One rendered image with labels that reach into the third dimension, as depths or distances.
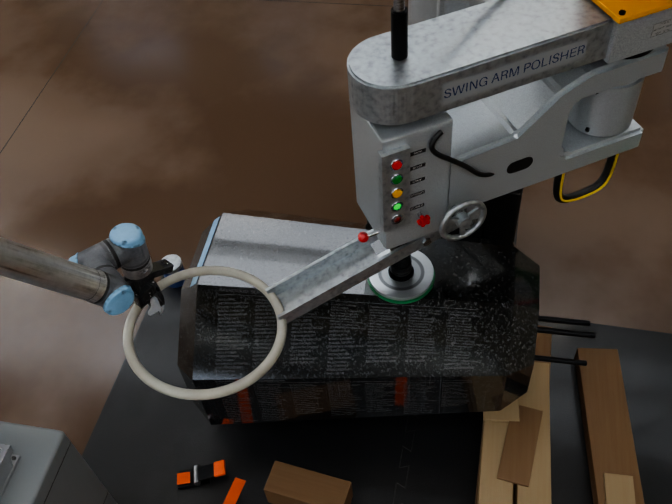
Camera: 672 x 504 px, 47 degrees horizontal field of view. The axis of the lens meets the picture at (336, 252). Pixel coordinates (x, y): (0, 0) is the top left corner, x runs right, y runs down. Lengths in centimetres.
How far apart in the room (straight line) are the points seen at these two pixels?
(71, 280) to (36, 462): 58
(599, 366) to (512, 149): 133
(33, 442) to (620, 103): 192
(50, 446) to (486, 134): 150
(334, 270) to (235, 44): 282
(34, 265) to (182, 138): 252
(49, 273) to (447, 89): 106
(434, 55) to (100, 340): 221
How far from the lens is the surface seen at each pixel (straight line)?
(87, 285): 206
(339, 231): 267
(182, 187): 410
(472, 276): 254
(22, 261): 194
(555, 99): 216
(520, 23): 204
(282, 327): 232
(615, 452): 310
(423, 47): 194
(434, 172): 206
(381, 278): 249
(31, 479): 235
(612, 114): 236
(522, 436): 291
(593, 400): 318
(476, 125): 218
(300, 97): 450
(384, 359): 252
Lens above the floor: 280
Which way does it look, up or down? 50 degrees down
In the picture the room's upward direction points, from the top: 6 degrees counter-clockwise
